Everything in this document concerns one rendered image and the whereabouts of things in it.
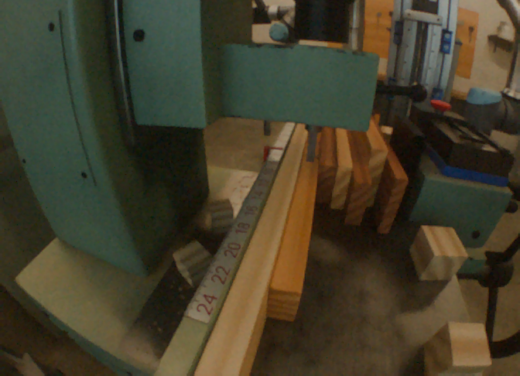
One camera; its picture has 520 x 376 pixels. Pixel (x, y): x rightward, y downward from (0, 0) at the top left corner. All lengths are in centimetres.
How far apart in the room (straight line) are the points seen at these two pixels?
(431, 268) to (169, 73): 27
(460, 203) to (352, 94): 18
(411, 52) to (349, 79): 77
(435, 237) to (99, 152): 31
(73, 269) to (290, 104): 38
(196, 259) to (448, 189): 30
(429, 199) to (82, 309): 44
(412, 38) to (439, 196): 75
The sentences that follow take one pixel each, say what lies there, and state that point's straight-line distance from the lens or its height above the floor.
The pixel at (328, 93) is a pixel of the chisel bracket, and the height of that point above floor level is 103.
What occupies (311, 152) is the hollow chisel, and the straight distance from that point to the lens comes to 26.
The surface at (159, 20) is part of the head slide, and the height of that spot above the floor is 109.
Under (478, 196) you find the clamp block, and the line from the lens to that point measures 32.
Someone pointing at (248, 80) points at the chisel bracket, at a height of 104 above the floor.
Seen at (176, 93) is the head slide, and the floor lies 103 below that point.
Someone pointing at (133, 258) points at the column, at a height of 85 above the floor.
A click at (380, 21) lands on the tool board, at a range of 354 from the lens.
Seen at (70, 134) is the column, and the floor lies 101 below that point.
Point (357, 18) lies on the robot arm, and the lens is 107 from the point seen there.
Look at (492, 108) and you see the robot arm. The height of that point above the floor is 100.
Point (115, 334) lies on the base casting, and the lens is 33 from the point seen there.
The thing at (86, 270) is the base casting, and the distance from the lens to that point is 41.
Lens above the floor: 107
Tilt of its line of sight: 31 degrees down
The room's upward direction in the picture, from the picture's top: 1 degrees clockwise
